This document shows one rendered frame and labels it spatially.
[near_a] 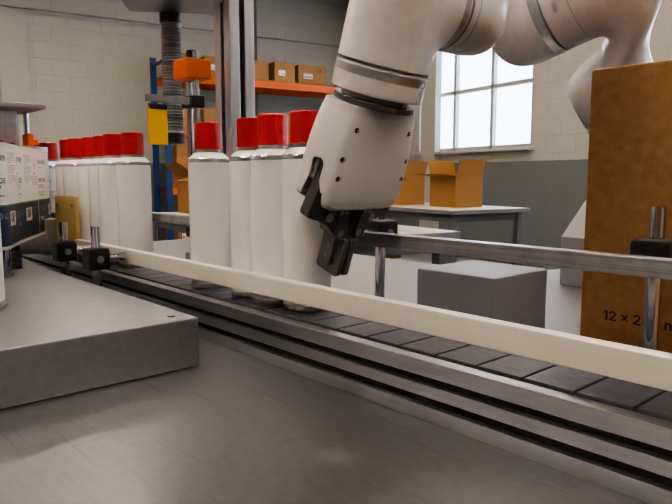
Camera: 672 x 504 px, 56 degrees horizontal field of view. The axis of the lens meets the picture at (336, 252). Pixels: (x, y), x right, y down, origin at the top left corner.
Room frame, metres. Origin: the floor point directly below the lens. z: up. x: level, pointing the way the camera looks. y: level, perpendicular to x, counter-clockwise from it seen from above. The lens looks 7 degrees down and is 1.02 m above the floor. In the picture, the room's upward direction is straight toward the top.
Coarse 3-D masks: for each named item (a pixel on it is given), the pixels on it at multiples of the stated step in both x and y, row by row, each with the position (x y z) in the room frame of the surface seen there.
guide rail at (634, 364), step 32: (128, 256) 0.90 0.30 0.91; (160, 256) 0.82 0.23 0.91; (256, 288) 0.66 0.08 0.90; (288, 288) 0.62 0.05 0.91; (320, 288) 0.58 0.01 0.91; (384, 320) 0.52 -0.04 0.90; (416, 320) 0.49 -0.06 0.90; (448, 320) 0.47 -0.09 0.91; (480, 320) 0.45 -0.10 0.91; (512, 352) 0.43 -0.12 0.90; (544, 352) 0.41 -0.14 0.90; (576, 352) 0.40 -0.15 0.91; (608, 352) 0.38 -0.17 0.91; (640, 352) 0.37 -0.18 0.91
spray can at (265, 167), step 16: (272, 128) 0.68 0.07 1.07; (272, 144) 0.68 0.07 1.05; (256, 160) 0.68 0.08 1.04; (272, 160) 0.67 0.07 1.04; (256, 176) 0.68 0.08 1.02; (272, 176) 0.67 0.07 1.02; (256, 192) 0.68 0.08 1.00; (272, 192) 0.67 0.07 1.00; (256, 208) 0.68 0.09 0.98; (272, 208) 0.67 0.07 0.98; (256, 224) 0.68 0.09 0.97; (272, 224) 0.67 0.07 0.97; (256, 240) 0.68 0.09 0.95; (272, 240) 0.67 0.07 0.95; (256, 256) 0.68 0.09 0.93; (272, 256) 0.67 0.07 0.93; (256, 272) 0.68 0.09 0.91; (272, 272) 0.67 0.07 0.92; (272, 304) 0.67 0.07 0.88
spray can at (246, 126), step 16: (240, 128) 0.73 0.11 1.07; (256, 128) 0.73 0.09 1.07; (240, 144) 0.73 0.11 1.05; (256, 144) 0.73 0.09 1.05; (240, 160) 0.72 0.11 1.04; (240, 176) 0.72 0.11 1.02; (240, 192) 0.72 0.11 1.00; (240, 208) 0.72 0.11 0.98; (240, 224) 0.72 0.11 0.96; (240, 240) 0.72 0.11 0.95; (240, 256) 0.72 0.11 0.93
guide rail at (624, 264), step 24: (168, 216) 0.96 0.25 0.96; (360, 240) 0.65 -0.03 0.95; (384, 240) 0.62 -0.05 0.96; (408, 240) 0.60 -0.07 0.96; (432, 240) 0.58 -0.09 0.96; (456, 240) 0.56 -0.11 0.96; (552, 264) 0.49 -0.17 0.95; (576, 264) 0.48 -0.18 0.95; (600, 264) 0.46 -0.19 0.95; (624, 264) 0.45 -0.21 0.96; (648, 264) 0.44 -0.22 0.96
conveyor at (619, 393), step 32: (192, 288) 0.78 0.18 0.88; (224, 288) 0.78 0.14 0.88; (320, 320) 0.60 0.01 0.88; (352, 320) 0.60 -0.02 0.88; (416, 352) 0.50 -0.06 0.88; (448, 352) 0.49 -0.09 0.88; (480, 352) 0.49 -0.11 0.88; (544, 384) 0.41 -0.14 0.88; (576, 384) 0.41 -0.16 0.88; (608, 384) 0.41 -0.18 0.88; (640, 384) 0.41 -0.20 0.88
